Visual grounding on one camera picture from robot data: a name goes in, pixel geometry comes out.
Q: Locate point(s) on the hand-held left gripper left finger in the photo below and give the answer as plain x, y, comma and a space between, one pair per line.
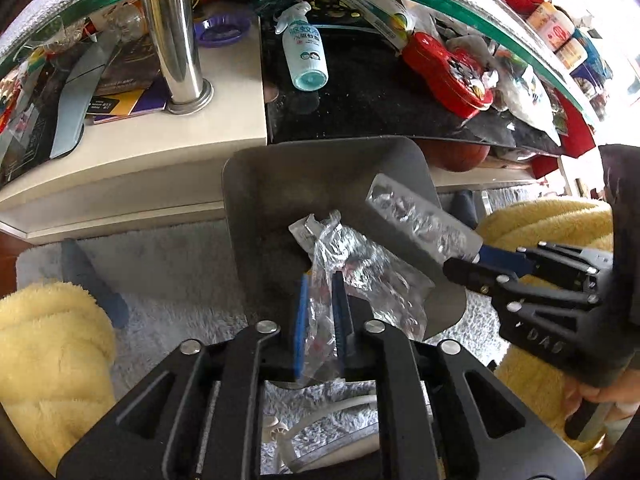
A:
300, 320

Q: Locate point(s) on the orange basketball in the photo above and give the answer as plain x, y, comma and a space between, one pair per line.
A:
460, 156

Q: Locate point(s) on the purple notebook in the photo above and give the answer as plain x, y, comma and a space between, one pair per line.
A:
135, 105

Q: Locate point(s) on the shiny metal table leg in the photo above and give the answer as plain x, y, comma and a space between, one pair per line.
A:
177, 50

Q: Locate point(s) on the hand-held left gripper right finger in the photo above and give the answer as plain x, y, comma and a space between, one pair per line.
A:
341, 310

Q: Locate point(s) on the yellow fluffy slipper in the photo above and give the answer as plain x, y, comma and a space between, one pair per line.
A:
45, 360
540, 225

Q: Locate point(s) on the purple plastic bowl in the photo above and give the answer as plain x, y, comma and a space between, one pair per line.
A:
220, 32

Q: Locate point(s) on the blue grey block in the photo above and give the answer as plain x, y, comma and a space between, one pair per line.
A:
95, 280

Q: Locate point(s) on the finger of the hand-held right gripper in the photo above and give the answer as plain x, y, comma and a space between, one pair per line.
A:
470, 275
502, 260

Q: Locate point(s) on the red cartoon tin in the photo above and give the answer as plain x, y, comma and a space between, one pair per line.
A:
440, 70

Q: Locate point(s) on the white bottle pink label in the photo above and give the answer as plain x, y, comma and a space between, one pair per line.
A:
550, 27

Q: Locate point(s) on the white plastic bag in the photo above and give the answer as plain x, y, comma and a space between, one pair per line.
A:
530, 105

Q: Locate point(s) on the person's right hand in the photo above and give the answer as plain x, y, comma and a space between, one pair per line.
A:
617, 394

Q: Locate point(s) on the white bottle yellow label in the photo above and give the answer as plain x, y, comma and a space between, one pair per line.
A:
572, 55

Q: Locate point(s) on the clear plastic wrapper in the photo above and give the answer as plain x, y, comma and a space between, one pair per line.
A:
360, 270

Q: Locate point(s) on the cream lower table shelf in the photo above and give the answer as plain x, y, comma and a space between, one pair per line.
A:
150, 160

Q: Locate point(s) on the grey fluffy rug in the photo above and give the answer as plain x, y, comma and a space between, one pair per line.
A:
175, 280

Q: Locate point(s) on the white blue spray bottle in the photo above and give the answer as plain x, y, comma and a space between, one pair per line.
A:
305, 50

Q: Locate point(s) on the silver blister pack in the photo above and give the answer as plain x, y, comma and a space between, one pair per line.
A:
420, 215

